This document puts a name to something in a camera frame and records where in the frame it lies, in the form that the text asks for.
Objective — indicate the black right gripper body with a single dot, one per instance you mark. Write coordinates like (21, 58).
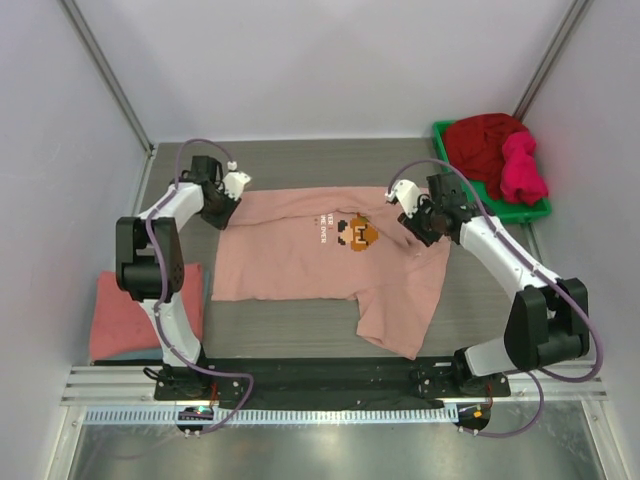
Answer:
(417, 229)

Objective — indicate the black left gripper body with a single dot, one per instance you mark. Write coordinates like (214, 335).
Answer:
(217, 213)

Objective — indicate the pink printed t shirt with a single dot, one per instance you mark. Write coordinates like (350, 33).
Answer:
(334, 243)

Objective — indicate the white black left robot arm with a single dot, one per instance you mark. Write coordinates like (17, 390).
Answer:
(150, 268)

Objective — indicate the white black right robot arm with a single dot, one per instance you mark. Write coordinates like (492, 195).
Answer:
(547, 320)

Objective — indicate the green plastic bin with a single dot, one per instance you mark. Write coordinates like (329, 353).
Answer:
(509, 213)

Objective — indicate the dark red t shirt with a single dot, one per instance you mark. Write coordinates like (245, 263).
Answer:
(474, 146)

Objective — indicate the magenta t shirt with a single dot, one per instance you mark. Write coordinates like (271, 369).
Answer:
(521, 182)

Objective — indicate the folded salmon t shirt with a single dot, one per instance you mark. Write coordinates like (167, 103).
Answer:
(125, 315)

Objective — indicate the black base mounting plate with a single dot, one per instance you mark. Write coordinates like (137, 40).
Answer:
(303, 380)

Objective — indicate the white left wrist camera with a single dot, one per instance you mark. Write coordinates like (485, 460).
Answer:
(235, 181)

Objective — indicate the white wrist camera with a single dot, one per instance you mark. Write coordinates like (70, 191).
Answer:
(407, 194)
(235, 181)

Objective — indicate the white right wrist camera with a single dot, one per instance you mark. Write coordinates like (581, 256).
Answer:
(407, 194)

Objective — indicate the aluminium front frame rail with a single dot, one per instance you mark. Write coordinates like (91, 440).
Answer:
(128, 385)

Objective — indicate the white slotted cable duct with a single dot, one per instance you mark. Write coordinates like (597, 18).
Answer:
(184, 416)

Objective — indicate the left aluminium corner post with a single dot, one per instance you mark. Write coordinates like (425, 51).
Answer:
(98, 58)

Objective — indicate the aluminium corner post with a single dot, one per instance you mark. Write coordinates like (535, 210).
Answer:
(98, 58)
(568, 26)

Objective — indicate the right aluminium corner post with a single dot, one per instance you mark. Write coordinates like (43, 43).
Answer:
(568, 26)

